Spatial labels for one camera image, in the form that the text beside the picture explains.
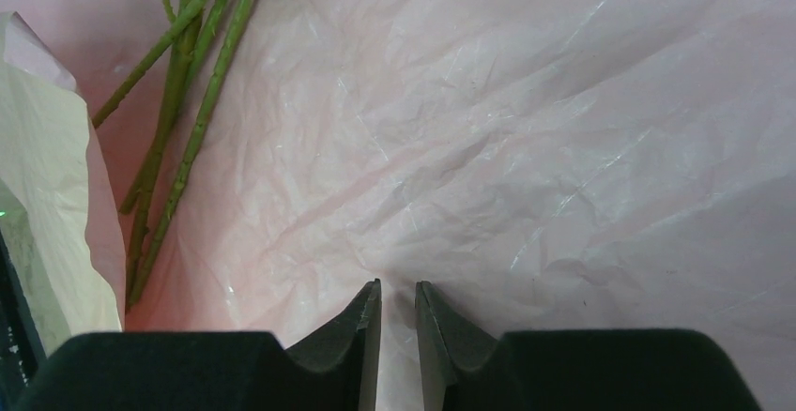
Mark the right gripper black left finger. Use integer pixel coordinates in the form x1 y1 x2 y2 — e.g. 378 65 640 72
16 280 382 410

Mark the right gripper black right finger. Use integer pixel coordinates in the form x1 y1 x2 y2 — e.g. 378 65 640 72
415 281 760 410

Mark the pink wrapping paper sheet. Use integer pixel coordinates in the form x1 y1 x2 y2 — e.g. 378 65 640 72
0 0 796 411

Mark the pink paper flower bouquet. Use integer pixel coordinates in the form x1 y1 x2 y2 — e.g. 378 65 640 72
91 0 255 310

